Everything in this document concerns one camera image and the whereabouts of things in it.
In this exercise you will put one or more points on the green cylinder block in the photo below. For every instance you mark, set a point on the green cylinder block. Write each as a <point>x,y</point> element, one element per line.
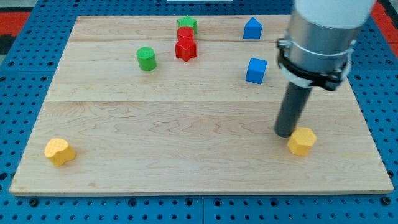
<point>146,58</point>

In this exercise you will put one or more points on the blue cube block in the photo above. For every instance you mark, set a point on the blue cube block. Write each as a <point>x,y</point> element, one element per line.
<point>256,70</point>

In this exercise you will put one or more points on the yellow hexagon block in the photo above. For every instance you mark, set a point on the yellow hexagon block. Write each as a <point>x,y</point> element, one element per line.
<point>301,141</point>

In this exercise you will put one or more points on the red star block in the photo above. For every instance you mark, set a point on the red star block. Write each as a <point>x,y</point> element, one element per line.
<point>185,50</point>

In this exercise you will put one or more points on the yellow heart block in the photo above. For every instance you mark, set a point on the yellow heart block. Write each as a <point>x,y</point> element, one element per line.
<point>58,151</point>

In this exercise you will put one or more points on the blue pentagon block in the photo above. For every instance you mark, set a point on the blue pentagon block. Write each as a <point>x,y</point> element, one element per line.
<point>252,29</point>

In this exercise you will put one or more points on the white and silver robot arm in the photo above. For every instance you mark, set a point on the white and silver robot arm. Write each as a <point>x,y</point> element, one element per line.
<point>317,46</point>

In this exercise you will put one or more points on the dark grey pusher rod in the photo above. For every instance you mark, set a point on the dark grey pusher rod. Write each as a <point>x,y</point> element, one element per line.
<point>292,106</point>

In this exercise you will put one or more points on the green star block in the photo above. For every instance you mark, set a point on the green star block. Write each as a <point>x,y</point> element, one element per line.
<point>188,21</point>

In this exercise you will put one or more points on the red cylinder block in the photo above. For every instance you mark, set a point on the red cylinder block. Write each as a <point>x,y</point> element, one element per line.
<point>185,34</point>

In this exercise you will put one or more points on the wooden board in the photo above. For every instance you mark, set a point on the wooden board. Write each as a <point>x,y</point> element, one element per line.
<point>189,128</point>

